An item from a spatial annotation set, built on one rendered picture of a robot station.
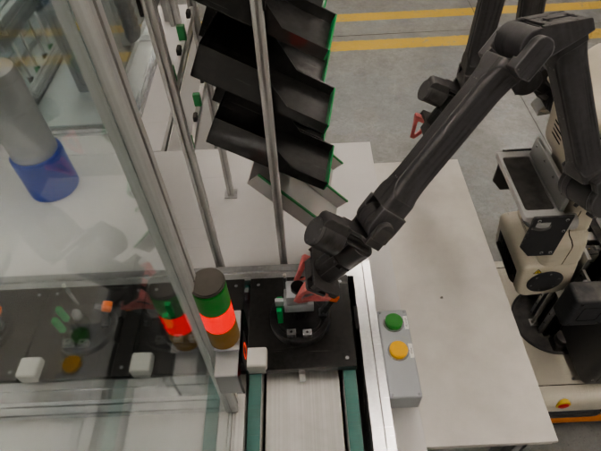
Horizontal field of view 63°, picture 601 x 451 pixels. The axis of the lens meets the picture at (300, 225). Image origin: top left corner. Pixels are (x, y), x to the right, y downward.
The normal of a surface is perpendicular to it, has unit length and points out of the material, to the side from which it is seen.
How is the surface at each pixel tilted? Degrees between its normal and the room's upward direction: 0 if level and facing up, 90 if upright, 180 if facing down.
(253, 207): 0
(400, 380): 0
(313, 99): 25
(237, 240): 0
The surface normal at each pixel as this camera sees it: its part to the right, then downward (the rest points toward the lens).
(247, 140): -0.14, 0.76
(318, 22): 0.39, -0.55
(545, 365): -0.04, -0.65
